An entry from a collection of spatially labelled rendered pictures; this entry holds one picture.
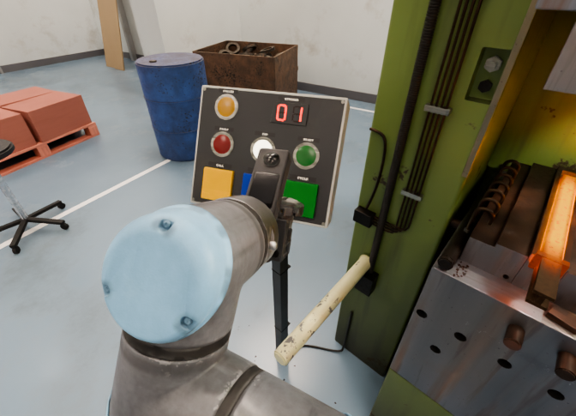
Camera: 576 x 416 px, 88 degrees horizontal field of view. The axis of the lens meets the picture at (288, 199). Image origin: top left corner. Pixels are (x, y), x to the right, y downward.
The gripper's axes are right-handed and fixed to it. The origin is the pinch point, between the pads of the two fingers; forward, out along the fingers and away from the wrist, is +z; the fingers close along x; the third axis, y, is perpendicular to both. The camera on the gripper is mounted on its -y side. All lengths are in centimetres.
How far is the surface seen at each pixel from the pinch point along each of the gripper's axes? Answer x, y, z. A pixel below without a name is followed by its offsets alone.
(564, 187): 58, -10, 30
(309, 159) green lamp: 0.8, -7.9, 10.7
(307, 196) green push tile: 1.7, 0.0, 10.3
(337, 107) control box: 5.0, -19.4, 11.0
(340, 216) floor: 2, 27, 166
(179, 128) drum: -150, -22, 184
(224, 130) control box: -20.0, -11.8, 11.1
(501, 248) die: 40.2, 3.5, 10.9
